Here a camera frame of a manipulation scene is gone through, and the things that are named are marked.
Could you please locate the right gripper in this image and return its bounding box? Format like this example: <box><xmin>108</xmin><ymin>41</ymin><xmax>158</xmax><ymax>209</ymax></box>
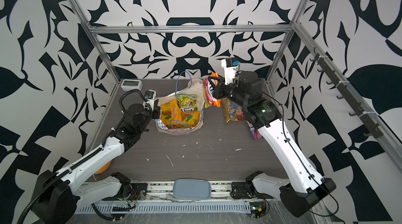
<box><xmin>211</xmin><ymin>76</ymin><xmax>252</xmax><ymax>110</ymax></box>

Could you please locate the red fruit snack bag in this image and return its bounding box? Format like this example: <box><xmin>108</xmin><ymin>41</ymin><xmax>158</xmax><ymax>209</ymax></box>
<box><xmin>221</xmin><ymin>98</ymin><xmax>245</xmax><ymax>123</ymax></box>

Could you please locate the orange snack pack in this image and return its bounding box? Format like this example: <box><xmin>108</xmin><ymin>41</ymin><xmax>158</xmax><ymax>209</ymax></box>
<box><xmin>203</xmin><ymin>78</ymin><xmax>221</xmax><ymax>108</ymax></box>

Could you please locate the purple snack pack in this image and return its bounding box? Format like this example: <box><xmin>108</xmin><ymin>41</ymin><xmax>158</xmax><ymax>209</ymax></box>
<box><xmin>246</xmin><ymin>121</ymin><xmax>262</xmax><ymax>140</ymax></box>

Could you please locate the blue checkered paper bag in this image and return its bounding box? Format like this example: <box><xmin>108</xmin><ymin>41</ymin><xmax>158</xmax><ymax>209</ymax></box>
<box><xmin>156</xmin><ymin>77</ymin><xmax>206</xmax><ymax>135</ymax></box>

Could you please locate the yellow mango candy bag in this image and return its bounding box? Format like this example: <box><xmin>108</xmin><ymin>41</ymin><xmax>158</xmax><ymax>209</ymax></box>
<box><xmin>161</xmin><ymin>100</ymin><xmax>182</xmax><ymax>129</ymax></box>

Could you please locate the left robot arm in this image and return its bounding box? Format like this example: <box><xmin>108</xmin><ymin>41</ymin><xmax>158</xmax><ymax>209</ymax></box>
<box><xmin>17</xmin><ymin>89</ymin><xmax>160</xmax><ymax>224</ymax></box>

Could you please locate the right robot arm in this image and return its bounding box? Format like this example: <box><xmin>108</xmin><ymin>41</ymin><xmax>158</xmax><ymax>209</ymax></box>
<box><xmin>208</xmin><ymin>72</ymin><xmax>336</xmax><ymax>217</ymax></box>

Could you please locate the green spring candy bag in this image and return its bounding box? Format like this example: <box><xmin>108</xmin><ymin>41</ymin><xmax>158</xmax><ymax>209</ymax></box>
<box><xmin>175</xmin><ymin>94</ymin><xmax>198</xmax><ymax>112</ymax></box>

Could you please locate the white digital clock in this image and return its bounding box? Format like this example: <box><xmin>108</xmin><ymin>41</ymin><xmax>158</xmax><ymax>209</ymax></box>
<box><xmin>120</xmin><ymin>79</ymin><xmax>143</xmax><ymax>92</ymax></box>

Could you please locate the orange plush toy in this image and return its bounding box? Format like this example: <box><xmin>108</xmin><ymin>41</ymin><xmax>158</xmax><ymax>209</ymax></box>
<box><xmin>95</xmin><ymin>161</ymin><xmax>111</xmax><ymax>175</ymax></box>

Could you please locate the grey-blue pouch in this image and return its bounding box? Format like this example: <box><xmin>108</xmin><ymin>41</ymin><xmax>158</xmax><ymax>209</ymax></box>
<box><xmin>173</xmin><ymin>179</ymin><xmax>211</xmax><ymax>201</ymax></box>

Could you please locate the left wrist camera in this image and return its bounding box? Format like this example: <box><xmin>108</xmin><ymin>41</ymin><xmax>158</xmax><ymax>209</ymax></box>
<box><xmin>144</xmin><ymin>89</ymin><xmax>156</xmax><ymax>110</ymax></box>

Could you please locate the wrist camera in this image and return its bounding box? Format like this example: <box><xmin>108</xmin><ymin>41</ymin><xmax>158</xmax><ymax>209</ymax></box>
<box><xmin>221</xmin><ymin>57</ymin><xmax>240</xmax><ymax>85</ymax></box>
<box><xmin>144</xmin><ymin>89</ymin><xmax>156</xmax><ymax>110</ymax></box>

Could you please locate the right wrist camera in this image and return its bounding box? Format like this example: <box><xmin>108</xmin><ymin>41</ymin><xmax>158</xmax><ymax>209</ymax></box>
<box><xmin>221</xmin><ymin>57</ymin><xmax>240</xmax><ymax>85</ymax></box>

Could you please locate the wall hook rack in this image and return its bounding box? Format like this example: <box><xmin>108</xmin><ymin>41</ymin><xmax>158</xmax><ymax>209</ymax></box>
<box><xmin>312</xmin><ymin>48</ymin><xmax>384</xmax><ymax>139</ymax></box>

